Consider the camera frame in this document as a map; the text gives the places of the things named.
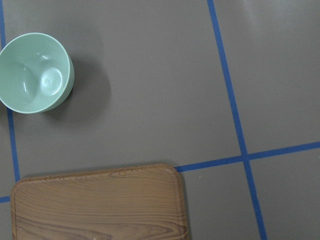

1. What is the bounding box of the wooden cutting board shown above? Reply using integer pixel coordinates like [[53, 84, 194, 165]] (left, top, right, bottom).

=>
[[10, 164, 190, 240]]

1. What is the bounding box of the green bowl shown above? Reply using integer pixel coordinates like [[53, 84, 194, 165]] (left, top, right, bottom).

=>
[[0, 32, 75, 114]]

